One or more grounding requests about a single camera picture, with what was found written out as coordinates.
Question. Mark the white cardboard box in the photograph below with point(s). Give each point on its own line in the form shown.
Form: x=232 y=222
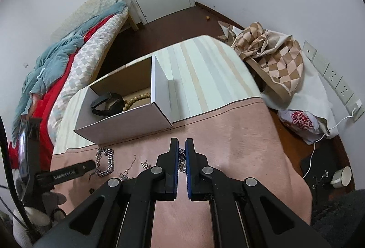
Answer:
x=128 y=125

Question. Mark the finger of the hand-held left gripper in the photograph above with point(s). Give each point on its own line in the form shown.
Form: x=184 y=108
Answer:
x=65 y=173

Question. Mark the dark cloth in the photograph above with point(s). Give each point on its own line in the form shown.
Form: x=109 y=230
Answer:
x=339 y=219

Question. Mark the silver metal trinket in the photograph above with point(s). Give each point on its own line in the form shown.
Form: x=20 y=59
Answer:
x=319 y=178

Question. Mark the white wall socket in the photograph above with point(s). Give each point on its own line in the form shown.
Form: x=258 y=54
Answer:
x=356 y=111
x=332 y=76
x=344 y=89

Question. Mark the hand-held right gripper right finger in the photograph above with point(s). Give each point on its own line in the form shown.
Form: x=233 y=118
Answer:
x=188 y=163

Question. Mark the wooden bed leg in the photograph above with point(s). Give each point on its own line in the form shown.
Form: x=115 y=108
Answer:
x=132 y=22

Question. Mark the white bag with red print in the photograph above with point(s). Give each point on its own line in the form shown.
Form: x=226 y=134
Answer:
x=302 y=120

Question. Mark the white soft item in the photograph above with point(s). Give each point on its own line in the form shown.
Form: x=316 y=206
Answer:
x=31 y=215

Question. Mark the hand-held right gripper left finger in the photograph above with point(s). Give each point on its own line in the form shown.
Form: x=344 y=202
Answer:
x=172 y=163

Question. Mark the pink mat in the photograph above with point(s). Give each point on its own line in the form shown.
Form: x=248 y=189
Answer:
x=242 y=151

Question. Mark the grey checkered quilt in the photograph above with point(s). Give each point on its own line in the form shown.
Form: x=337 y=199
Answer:
x=91 y=48

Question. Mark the brown checkered cloth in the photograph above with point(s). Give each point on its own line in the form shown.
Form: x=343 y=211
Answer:
x=285 y=65

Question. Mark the teal blanket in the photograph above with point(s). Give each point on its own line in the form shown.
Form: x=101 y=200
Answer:
x=54 y=56

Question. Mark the bed with colourful quilts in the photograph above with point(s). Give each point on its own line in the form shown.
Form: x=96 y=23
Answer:
x=48 y=102

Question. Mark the white cup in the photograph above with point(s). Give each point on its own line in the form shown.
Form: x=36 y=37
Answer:
x=342 y=176

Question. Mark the white cloth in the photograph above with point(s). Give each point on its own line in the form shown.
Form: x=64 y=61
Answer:
x=310 y=93

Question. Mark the black wristband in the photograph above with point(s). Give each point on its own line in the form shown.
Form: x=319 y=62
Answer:
x=99 y=107

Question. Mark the striped pale sheet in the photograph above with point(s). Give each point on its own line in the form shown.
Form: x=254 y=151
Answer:
x=205 y=76

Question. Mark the cream mattress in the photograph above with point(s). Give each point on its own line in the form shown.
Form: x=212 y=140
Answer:
x=94 y=2

